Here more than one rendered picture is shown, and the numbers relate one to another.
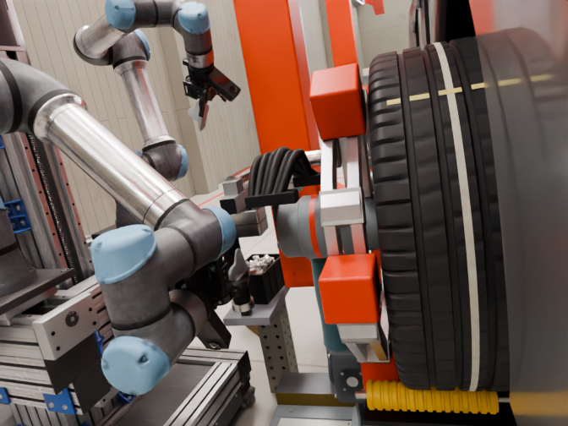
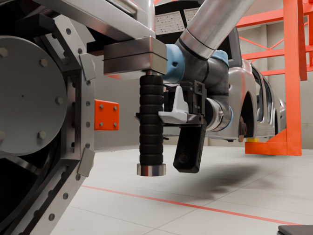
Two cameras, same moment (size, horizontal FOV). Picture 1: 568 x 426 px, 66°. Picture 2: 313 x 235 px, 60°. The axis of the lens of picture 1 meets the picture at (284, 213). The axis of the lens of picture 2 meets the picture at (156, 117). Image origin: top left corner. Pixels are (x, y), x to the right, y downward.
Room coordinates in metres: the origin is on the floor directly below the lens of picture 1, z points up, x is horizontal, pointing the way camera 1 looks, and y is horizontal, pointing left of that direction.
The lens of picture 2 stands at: (1.19, 0.21, 0.81)
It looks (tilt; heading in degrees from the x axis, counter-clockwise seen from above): 3 degrees up; 193
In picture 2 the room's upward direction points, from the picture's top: straight up
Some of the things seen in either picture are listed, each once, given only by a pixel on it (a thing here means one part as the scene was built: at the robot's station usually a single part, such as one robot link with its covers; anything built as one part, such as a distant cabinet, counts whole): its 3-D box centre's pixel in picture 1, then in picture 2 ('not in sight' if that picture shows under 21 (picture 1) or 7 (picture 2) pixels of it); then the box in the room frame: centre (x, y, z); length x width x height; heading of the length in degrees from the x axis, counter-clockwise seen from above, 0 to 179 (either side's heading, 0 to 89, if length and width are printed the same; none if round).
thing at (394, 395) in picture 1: (429, 395); not in sight; (0.74, -0.22, 0.51); 0.29 x 0.06 x 0.06; 73
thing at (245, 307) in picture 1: (236, 270); (151, 122); (0.79, 0.11, 0.83); 0.04 x 0.04 x 0.16
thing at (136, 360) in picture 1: (149, 345); (213, 114); (0.51, 0.20, 0.86); 0.11 x 0.08 x 0.09; 163
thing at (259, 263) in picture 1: (259, 275); not in sight; (1.52, 0.13, 0.51); 0.20 x 0.14 x 0.13; 155
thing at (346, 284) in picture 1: (350, 287); (96, 116); (0.58, -0.08, 0.85); 0.09 x 0.08 x 0.07; 163
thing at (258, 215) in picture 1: (240, 221); (135, 59); (0.78, 0.08, 0.93); 0.09 x 0.05 x 0.05; 73
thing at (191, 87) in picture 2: (201, 287); (187, 107); (0.66, 0.15, 0.86); 0.12 x 0.08 x 0.09; 163
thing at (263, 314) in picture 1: (264, 292); not in sight; (1.54, 0.13, 0.44); 0.43 x 0.17 x 0.03; 163
